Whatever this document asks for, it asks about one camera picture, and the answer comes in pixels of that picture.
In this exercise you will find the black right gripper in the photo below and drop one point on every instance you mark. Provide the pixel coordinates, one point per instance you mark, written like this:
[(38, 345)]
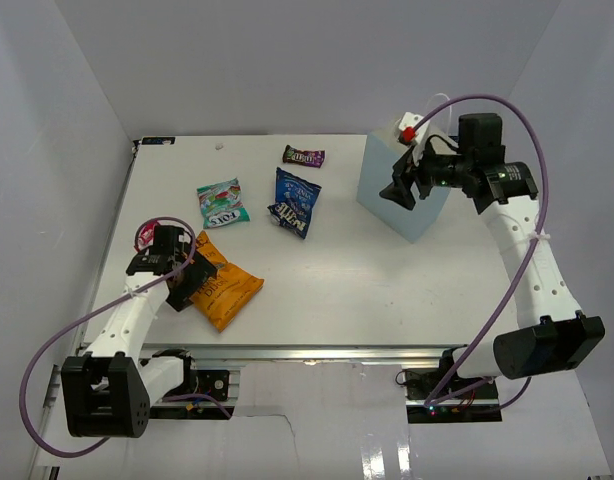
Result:
[(400, 190)]

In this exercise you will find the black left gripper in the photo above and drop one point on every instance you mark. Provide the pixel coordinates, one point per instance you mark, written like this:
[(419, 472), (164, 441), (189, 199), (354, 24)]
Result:
[(201, 270)]

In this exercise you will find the orange honey dijon chip bag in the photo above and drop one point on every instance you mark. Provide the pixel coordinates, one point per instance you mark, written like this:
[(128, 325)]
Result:
[(221, 298)]

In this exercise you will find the blue kettle chip bag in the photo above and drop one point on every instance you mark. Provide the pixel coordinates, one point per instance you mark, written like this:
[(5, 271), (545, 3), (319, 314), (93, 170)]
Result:
[(295, 199)]

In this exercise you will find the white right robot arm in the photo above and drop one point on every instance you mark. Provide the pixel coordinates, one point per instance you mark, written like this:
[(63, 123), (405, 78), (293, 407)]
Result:
[(553, 333)]

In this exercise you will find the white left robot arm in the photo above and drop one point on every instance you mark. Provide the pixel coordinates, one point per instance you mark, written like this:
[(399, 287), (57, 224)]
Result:
[(109, 390)]

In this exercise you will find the light blue paper bag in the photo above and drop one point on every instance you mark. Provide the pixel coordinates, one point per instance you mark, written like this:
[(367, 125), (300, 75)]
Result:
[(382, 150)]

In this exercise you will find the teal Fox's candy bag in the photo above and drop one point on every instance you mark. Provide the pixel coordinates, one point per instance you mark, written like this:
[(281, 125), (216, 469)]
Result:
[(221, 204)]

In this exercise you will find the red crumpled candy wrapper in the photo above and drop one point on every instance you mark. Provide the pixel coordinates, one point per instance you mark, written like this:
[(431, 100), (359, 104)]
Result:
[(145, 235)]

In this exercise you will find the brown purple M&M's pack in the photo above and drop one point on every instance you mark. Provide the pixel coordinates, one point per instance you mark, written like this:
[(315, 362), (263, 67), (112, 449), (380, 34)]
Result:
[(309, 158)]

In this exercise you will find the blue corner label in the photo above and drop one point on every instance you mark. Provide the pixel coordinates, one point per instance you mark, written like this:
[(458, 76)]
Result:
[(157, 141)]

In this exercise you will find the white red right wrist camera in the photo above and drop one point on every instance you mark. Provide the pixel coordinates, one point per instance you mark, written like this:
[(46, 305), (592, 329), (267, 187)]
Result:
[(411, 132)]

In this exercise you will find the aluminium front frame rail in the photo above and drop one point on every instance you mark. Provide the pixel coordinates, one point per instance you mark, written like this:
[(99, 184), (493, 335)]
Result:
[(310, 353)]

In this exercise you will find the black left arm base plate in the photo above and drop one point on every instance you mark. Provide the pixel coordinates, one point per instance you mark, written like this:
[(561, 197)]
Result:
[(214, 383)]

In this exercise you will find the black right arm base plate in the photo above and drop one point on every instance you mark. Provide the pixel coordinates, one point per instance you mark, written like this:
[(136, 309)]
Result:
[(419, 383)]

